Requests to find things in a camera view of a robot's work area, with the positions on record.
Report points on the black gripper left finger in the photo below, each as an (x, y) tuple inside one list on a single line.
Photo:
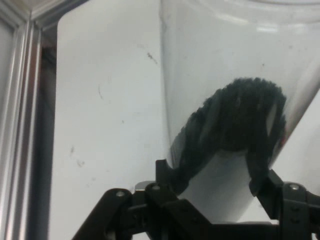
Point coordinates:
[(160, 200)]

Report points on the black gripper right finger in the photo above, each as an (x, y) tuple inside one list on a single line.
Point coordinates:
[(292, 207)]

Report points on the black seeds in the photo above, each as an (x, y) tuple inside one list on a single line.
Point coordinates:
[(237, 120)]

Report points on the clear plastic jar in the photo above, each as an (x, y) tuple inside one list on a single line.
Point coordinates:
[(212, 50)]

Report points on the long aluminium frame rail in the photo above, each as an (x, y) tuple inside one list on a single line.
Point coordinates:
[(27, 125)]

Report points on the aluminium frame post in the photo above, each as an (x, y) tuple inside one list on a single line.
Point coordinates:
[(12, 8)]

